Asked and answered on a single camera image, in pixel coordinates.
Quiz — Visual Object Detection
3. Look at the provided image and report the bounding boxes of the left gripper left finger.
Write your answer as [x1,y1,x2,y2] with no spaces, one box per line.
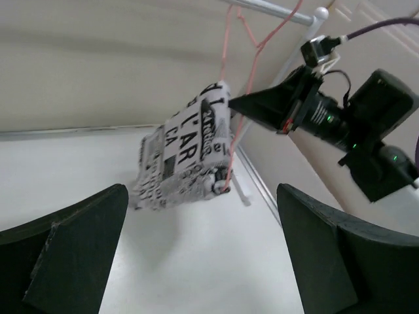
[1,184,128,313]

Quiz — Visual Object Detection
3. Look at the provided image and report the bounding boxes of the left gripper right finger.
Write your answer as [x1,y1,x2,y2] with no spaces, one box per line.
[276,184,418,313]

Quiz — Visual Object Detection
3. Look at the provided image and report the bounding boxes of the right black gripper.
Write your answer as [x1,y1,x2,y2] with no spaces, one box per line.
[228,65,323,134]

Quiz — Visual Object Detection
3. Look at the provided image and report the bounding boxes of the pink wire hanger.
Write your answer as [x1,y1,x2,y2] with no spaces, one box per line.
[218,0,305,192]

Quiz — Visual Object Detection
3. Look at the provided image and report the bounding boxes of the newspaper print trousers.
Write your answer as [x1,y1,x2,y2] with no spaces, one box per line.
[130,80,231,210]

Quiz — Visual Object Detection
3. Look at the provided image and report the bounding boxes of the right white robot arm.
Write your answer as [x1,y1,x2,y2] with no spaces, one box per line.
[228,65,418,202]

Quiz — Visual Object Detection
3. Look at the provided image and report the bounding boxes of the white garment rack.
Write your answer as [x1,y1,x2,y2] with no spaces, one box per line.
[224,0,330,207]

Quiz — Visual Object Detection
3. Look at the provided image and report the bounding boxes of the aluminium side rail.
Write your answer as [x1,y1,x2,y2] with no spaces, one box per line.
[236,146,282,226]

